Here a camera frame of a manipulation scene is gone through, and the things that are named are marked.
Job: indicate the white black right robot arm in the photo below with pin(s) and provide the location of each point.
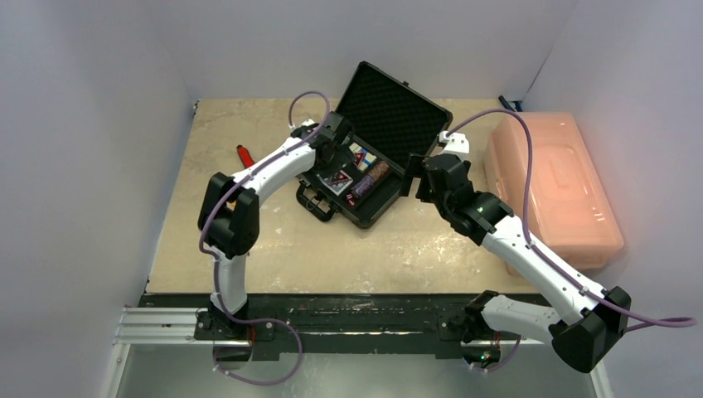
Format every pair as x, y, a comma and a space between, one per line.
582, 320

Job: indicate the blue boxed card deck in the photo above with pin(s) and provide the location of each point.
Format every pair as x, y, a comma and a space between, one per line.
370, 157

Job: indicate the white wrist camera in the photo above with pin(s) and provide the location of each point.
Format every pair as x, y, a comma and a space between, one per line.
454, 143
305, 124

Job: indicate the blue object behind bin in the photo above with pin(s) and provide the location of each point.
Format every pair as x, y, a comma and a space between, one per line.
512, 105

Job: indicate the red black utility knife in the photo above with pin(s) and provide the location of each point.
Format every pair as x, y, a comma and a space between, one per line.
244, 156

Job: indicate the black aluminium mounting rail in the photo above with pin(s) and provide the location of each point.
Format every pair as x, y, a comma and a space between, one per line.
312, 323

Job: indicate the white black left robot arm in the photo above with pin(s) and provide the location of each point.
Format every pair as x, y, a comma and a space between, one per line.
229, 221

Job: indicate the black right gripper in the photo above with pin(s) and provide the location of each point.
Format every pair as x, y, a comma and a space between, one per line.
415, 175

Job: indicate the black poker set case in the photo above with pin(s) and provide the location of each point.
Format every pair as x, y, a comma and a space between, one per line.
392, 121

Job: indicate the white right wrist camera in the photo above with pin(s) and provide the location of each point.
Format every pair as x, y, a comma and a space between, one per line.
454, 143

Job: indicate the blue backed playing card deck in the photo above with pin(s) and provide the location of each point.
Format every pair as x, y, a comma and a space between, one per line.
332, 184

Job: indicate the translucent pink storage bin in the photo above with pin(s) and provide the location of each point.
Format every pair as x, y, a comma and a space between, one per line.
540, 167

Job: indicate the grey purple poker chip stack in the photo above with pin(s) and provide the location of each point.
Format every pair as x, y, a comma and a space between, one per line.
363, 186

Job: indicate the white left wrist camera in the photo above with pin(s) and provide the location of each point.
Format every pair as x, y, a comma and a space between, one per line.
305, 124

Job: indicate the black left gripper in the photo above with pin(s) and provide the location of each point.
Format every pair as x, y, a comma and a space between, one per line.
342, 157

